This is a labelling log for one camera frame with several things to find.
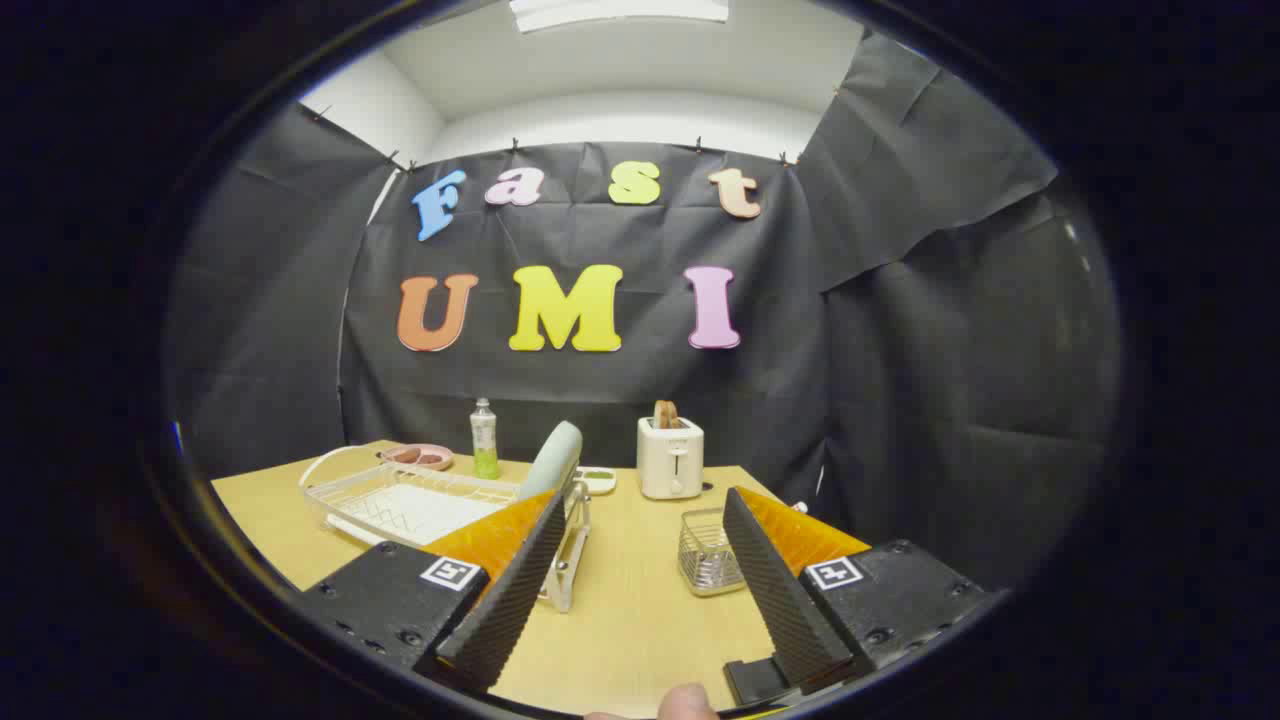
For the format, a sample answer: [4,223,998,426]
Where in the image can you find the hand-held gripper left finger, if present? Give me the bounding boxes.
[300,488,569,696]

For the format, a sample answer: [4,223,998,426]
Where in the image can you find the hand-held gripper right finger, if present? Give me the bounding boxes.
[722,486,1003,709]

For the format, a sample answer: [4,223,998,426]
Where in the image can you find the metal wire basket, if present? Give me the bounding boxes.
[678,508,749,598]

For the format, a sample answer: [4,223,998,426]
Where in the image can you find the white dish rack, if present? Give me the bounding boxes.
[298,445,593,613]

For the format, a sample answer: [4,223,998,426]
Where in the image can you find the pale green plate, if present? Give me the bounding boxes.
[518,420,584,501]

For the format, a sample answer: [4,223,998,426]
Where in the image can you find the pink plate with food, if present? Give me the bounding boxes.
[380,443,455,472]

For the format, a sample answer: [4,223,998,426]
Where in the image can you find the green drink bottle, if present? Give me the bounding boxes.
[470,398,500,481]

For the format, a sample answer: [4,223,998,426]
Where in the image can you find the cream toaster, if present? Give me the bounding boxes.
[637,416,705,501]

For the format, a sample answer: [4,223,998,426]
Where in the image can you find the black backdrop cloth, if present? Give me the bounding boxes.
[165,30,1121,601]

